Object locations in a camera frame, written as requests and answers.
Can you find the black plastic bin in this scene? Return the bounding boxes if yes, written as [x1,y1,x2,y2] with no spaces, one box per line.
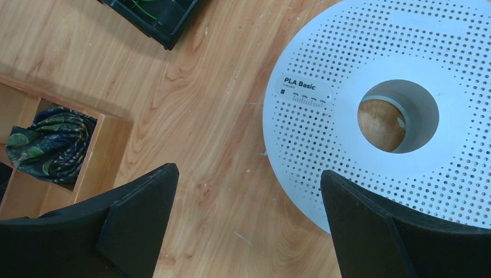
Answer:
[99,0,205,50]

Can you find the wooden compartment tray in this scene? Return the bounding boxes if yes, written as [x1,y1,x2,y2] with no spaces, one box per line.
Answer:
[1,75,133,220]

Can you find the dark cloth roll in tray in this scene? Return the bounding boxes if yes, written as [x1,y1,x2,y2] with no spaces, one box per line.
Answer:
[5,106,97,189]

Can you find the grey filament spool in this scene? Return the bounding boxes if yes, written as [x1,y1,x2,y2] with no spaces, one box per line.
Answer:
[262,1,490,231]

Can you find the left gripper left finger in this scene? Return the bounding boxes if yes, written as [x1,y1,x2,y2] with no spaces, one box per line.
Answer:
[1,163,179,277]

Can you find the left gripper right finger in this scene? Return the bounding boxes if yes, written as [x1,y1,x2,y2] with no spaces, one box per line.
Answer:
[320,170,490,277]

